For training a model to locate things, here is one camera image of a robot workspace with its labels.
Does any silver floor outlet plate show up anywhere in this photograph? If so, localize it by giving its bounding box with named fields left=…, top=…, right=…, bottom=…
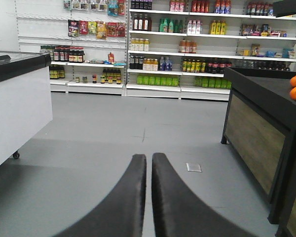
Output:
left=186, top=162, right=202, bottom=172

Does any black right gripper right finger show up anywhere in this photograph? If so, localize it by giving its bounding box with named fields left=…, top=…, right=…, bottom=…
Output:
left=151, top=153, right=252, bottom=237

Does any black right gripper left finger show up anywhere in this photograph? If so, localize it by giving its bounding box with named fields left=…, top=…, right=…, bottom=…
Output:
left=56, top=154, right=147, bottom=237

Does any white pegboard shelf unit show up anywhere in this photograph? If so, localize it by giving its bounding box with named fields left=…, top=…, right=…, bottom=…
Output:
left=14, top=0, right=128, bottom=96

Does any black wooden produce stand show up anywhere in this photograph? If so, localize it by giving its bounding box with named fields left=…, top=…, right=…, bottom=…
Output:
left=222, top=68, right=296, bottom=237

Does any white chest freezer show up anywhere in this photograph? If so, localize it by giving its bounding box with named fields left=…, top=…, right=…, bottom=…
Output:
left=0, top=50, right=53, bottom=165

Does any white supermarket shelf unit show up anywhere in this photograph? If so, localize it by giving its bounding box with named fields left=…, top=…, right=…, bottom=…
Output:
left=124, top=0, right=296, bottom=101

